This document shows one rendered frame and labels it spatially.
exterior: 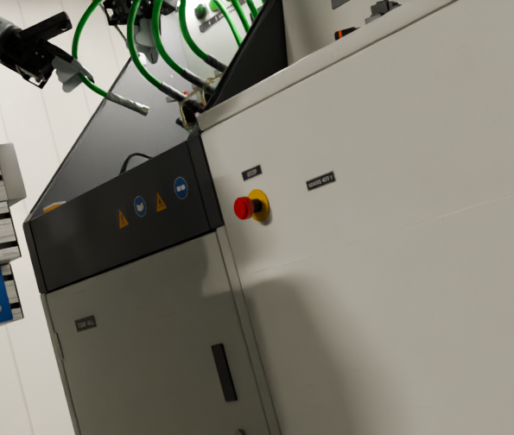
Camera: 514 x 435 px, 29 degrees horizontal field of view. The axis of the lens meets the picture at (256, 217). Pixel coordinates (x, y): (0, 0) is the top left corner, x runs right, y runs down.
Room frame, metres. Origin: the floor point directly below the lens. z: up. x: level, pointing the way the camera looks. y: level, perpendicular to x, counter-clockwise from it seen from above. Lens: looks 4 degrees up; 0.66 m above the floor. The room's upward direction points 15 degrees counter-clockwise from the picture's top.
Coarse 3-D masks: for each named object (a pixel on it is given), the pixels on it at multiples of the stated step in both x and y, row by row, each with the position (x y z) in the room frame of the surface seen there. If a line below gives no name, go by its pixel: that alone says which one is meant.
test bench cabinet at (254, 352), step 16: (224, 240) 1.64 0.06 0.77; (144, 256) 1.87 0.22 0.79; (224, 256) 1.65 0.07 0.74; (240, 288) 1.64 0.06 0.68; (240, 304) 1.65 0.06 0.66; (48, 320) 2.16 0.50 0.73; (256, 352) 1.64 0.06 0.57; (64, 368) 2.16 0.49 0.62; (256, 368) 1.65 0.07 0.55; (64, 384) 2.16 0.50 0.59; (272, 400) 1.64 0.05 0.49; (272, 416) 1.64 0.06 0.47; (80, 432) 2.16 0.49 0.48; (272, 432) 1.65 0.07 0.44
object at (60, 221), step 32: (160, 160) 1.73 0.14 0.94; (96, 192) 1.91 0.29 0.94; (128, 192) 1.83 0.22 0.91; (192, 192) 1.68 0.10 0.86; (32, 224) 2.13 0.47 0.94; (64, 224) 2.03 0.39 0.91; (96, 224) 1.94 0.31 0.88; (160, 224) 1.77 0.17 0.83; (192, 224) 1.70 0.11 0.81; (64, 256) 2.06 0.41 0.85; (96, 256) 1.96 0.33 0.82; (128, 256) 1.87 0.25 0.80
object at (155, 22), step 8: (160, 0) 1.87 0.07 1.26; (248, 0) 2.01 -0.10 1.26; (160, 8) 1.86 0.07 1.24; (256, 8) 2.02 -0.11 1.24; (152, 16) 1.86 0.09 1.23; (152, 24) 1.85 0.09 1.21; (152, 32) 1.85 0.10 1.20; (160, 40) 1.85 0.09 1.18; (160, 48) 1.85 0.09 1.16; (168, 56) 1.86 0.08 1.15; (168, 64) 1.86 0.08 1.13; (176, 64) 1.86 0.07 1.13; (184, 72) 1.87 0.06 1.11; (192, 72) 1.88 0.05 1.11; (192, 80) 1.89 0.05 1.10; (200, 80) 1.89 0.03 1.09; (200, 88) 1.90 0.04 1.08; (208, 88) 1.90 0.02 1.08
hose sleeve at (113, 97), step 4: (108, 92) 2.10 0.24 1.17; (108, 96) 2.10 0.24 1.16; (112, 96) 2.10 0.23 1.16; (116, 96) 2.10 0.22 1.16; (120, 96) 2.11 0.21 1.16; (112, 100) 2.10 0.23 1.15; (116, 100) 2.10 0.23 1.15; (120, 100) 2.10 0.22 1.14; (124, 100) 2.10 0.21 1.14; (128, 100) 2.11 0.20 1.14; (120, 104) 2.11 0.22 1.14; (124, 104) 2.11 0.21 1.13; (128, 104) 2.11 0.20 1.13; (132, 104) 2.11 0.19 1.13; (136, 104) 2.11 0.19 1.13; (140, 104) 2.12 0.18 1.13; (128, 108) 2.12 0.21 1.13; (132, 108) 2.11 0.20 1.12; (136, 108) 2.11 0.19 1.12; (140, 108) 2.11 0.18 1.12
